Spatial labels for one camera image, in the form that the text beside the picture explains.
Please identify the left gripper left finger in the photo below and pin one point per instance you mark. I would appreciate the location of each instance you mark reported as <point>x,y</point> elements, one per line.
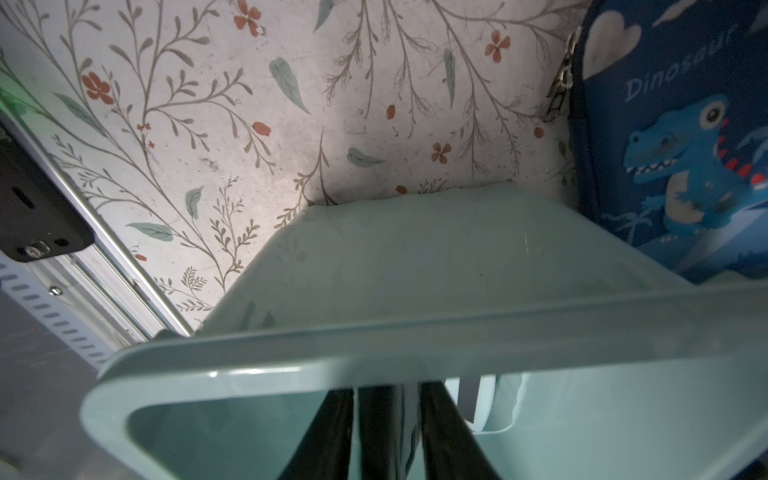
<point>325,450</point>

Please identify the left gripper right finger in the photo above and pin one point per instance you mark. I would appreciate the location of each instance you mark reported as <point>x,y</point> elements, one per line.
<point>449,448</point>

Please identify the mint green storage box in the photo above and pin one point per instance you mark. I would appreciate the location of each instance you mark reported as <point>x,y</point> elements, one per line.
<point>608,364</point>

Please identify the black calculator front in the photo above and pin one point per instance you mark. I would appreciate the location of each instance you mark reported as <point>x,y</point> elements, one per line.
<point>389,430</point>

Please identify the blue dinosaur pencil case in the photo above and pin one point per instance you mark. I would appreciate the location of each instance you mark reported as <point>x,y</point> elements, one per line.
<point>668,124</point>

